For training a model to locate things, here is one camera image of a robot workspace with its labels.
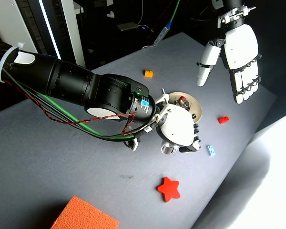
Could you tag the chocolate toy cake with cherry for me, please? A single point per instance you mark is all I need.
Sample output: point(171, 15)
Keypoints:
point(181, 102)

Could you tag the beige bowl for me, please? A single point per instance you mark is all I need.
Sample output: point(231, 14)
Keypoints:
point(196, 109)

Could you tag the light blue toy brick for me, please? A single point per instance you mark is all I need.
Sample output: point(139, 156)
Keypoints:
point(211, 150)

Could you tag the orange toy brick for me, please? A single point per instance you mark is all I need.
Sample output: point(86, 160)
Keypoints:
point(149, 74)

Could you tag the small white plastic piece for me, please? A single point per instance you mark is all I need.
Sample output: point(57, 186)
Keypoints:
point(110, 14)

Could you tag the orange foam block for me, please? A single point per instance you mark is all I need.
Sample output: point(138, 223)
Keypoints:
point(85, 214)

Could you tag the grey flat device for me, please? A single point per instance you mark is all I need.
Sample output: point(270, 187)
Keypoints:
point(127, 26)

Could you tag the white robot body column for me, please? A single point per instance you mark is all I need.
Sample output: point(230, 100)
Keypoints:
point(4, 19)

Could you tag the white backdrop sheet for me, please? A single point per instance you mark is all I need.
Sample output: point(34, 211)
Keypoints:
point(264, 179)

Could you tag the silver usb hub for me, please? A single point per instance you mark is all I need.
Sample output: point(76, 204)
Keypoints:
point(160, 35)

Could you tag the red star block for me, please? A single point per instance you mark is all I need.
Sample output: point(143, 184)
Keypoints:
point(168, 189)

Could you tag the grey table cloth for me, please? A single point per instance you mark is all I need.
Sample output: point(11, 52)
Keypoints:
point(62, 167)

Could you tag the red toy brick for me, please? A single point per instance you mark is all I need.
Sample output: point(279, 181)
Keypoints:
point(223, 120)

